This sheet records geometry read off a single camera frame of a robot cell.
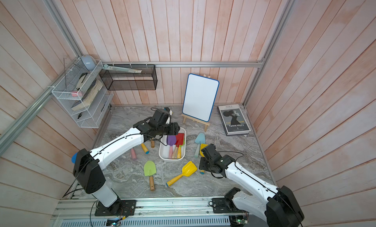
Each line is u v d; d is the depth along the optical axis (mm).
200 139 991
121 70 906
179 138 988
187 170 858
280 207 396
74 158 714
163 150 931
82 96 739
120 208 707
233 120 1066
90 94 816
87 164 458
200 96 909
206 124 999
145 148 926
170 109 763
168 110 758
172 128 729
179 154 897
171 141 979
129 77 1036
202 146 954
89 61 819
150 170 865
